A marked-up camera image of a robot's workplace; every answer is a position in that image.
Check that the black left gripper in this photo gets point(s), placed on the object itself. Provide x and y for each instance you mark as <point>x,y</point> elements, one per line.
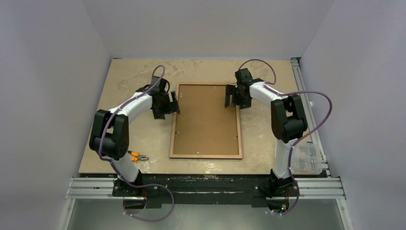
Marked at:
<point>160,114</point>

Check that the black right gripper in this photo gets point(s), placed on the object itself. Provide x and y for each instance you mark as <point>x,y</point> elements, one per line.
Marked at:
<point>234,96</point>

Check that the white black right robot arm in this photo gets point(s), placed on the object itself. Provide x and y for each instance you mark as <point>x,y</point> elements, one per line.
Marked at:
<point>288,121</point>

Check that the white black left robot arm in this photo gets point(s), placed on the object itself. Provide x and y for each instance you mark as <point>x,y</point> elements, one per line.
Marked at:
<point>109,136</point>

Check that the clear plastic parts box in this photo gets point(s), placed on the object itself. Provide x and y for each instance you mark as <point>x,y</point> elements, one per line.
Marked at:
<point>306,159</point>

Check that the orange handled pliers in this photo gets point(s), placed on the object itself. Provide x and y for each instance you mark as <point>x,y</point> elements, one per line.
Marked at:
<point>136,156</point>

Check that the aluminium side rail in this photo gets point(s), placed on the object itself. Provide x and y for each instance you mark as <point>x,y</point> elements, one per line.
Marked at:
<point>341,200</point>

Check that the aluminium front rail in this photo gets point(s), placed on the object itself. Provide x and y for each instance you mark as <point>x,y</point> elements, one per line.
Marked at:
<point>102,188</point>

